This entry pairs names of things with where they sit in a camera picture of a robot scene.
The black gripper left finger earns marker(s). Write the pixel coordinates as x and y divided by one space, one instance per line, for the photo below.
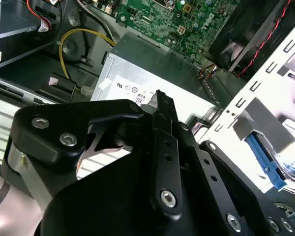
64 118

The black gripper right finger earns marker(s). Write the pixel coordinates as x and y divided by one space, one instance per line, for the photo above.
226 182

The hard disk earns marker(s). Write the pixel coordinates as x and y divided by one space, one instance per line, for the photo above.
260 157

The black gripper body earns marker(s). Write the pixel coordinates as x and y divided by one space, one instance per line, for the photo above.
108 196

